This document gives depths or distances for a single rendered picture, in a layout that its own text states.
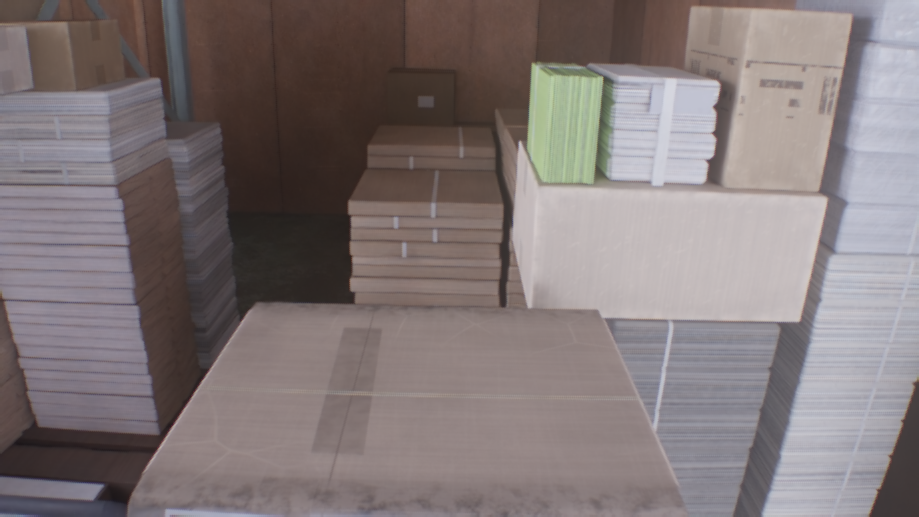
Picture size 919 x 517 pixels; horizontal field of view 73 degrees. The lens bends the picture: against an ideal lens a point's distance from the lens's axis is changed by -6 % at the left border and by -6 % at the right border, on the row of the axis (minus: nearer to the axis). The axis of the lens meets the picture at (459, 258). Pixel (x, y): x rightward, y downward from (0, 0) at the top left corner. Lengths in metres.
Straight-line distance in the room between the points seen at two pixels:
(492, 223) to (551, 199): 1.23
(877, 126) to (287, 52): 4.18
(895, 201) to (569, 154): 0.50
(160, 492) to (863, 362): 1.04
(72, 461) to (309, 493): 1.92
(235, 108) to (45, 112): 2.90
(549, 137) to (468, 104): 3.78
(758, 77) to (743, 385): 0.48
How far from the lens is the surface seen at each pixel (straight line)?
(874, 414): 1.30
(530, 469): 0.61
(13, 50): 2.11
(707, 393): 1.13
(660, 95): 0.97
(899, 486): 1.60
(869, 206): 1.13
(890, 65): 1.08
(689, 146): 1.00
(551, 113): 0.93
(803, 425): 1.25
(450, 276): 2.22
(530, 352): 0.79
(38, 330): 2.47
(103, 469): 2.39
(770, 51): 1.02
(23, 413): 2.68
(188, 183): 2.53
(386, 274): 2.23
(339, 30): 4.74
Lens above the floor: 1.48
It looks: 21 degrees down
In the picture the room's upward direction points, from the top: 2 degrees clockwise
